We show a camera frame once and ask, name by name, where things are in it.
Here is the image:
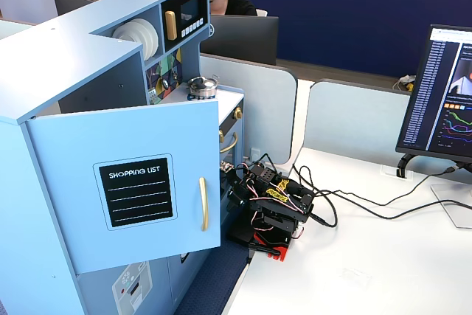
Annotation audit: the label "dark monitor seen from behind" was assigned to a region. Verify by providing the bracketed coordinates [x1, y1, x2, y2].
[52, 0, 97, 17]

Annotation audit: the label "blue wooden toy kitchen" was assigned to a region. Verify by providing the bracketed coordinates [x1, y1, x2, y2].
[0, 0, 246, 315]

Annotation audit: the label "black monitor seen from behind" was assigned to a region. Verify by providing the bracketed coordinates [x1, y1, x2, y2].
[201, 15, 280, 66]

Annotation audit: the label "white and yellow cable bundle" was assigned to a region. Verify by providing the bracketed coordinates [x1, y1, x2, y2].
[397, 74, 417, 92]

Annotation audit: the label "gold oven handle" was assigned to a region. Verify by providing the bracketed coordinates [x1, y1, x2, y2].
[220, 132, 238, 154]

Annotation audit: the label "blue round trivet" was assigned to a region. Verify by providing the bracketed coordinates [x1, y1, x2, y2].
[187, 93, 217, 103]

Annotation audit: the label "black toy microwave door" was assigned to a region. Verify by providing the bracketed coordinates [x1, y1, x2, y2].
[161, 0, 210, 53]

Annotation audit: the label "silver monitor stand base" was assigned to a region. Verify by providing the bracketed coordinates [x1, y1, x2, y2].
[430, 181, 472, 229]

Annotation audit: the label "grey desk divider panel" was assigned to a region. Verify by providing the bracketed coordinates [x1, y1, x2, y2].
[198, 52, 298, 165]
[302, 78, 416, 174]

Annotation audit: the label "blue shopping list cabinet door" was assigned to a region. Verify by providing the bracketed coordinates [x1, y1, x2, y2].
[24, 96, 222, 275]

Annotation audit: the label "lit computer monitor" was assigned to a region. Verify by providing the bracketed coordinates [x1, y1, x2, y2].
[395, 24, 472, 164]

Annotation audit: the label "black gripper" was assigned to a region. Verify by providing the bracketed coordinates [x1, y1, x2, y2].
[222, 167, 261, 214]

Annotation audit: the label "red table clamp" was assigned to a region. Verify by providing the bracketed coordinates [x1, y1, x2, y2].
[247, 233, 292, 263]

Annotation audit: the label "black cable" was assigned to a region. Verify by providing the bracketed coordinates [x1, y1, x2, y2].
[293, 162, 460, 228]
[298, 165, 472, 222]

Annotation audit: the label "white toy plate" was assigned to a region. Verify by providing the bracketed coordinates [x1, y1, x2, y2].
[134, 18, 160, 61]
[112, 22, 144, 41]
[124, 19, 154, 58]

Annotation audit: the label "steel toy pot with lid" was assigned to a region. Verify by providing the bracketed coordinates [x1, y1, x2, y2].
[187, 75, 221, 99]

